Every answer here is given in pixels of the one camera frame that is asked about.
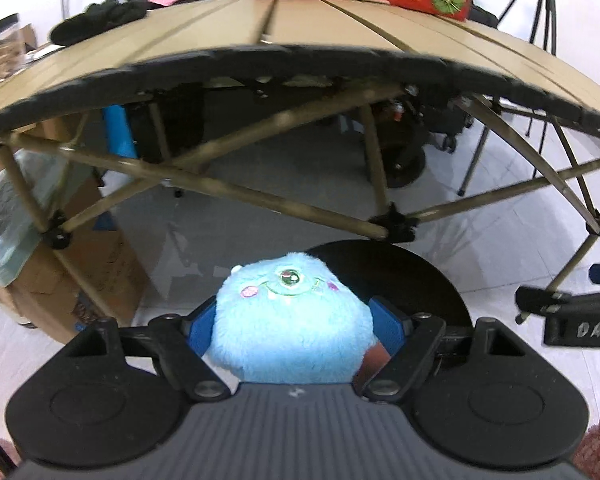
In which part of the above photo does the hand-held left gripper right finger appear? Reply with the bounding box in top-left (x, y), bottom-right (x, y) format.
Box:
top-left (362, 296), bottom-right (528, 403)

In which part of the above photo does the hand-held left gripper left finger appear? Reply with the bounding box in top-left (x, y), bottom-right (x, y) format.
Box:
top-left (65, 299), bottom-right (231, 403)

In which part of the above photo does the black round bin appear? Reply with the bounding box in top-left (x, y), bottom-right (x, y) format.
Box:
top-left (305, 241), bottom-right (473, 361)

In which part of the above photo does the light blue plush toy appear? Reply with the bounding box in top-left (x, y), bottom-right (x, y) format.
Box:
top-left (207, 251), bottom-right (381, 385)

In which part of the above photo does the cardboard box with liner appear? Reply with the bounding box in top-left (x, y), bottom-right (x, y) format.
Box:
top-left (0, 157), bottom-right (148, 343)

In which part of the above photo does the black folding wagon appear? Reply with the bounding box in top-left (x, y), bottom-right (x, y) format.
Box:
top-left (130, 80), bottom-right (476, 188)

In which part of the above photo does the blue plastic container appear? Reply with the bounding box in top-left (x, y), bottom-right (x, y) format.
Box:
top-left (104, 104), bottom-right (140, 158)

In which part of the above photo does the pale green bin liner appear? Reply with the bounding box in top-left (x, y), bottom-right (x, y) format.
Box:
top-left (0, 152), bottom-right (93, 286)

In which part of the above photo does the tan slatted folding table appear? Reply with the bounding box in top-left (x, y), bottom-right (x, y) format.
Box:
top-left (0, 0), bottom-right (600, 331)

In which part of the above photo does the black fuzzy cloth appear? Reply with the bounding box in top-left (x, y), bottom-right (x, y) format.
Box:
top-left (49, 0), bottom-right (148, 46)

